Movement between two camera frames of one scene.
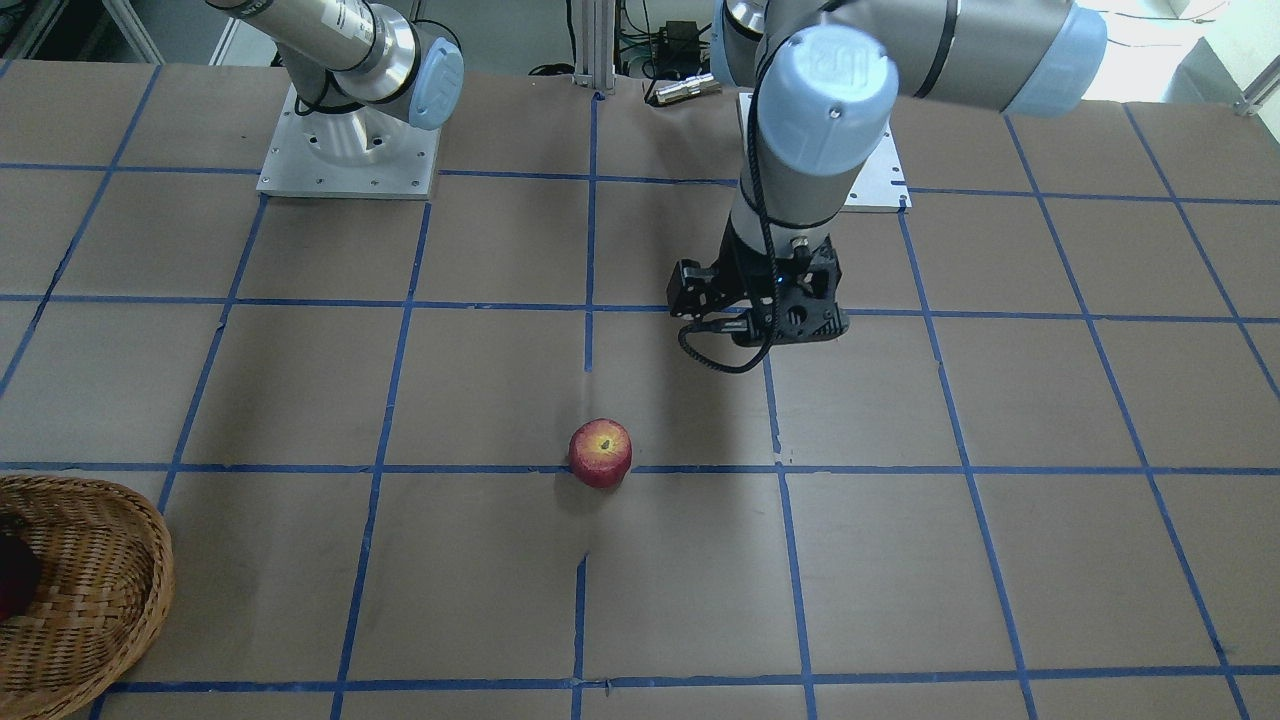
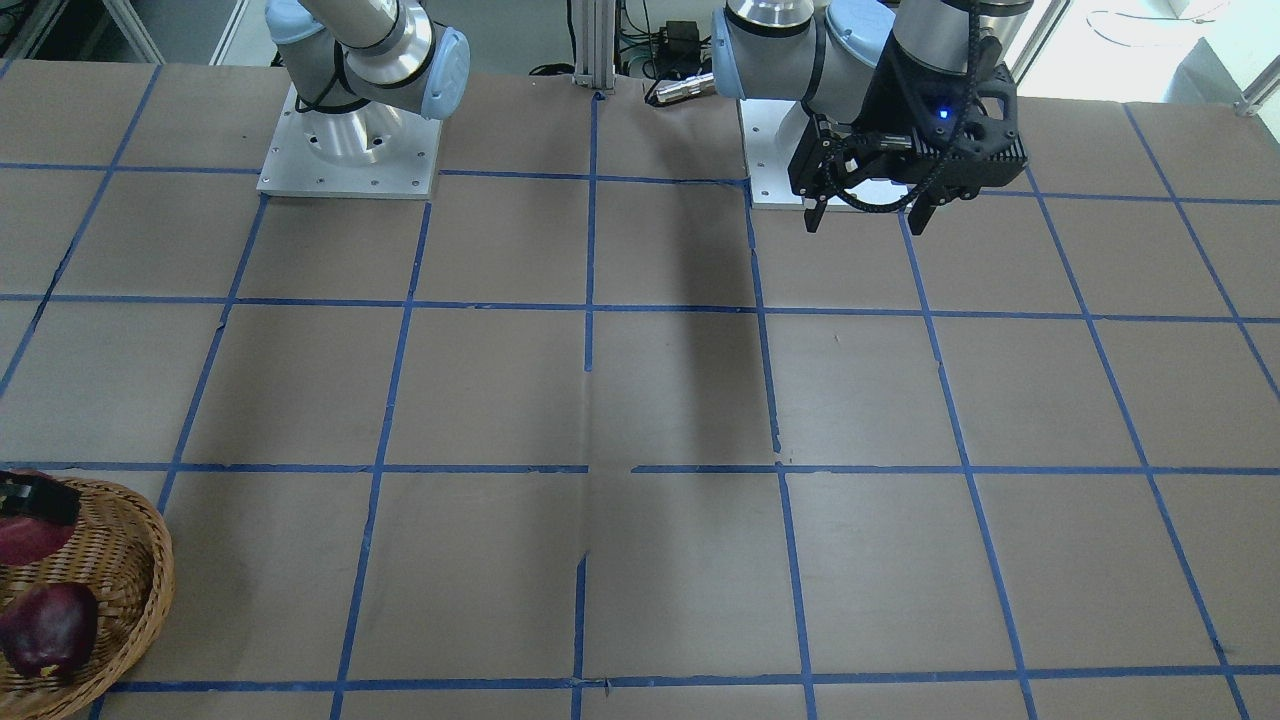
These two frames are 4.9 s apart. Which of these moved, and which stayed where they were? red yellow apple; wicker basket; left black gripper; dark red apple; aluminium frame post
Moved: left black gripper; dark red apple; red yellow apple
Stayed: aluminium frame post; wicker basket
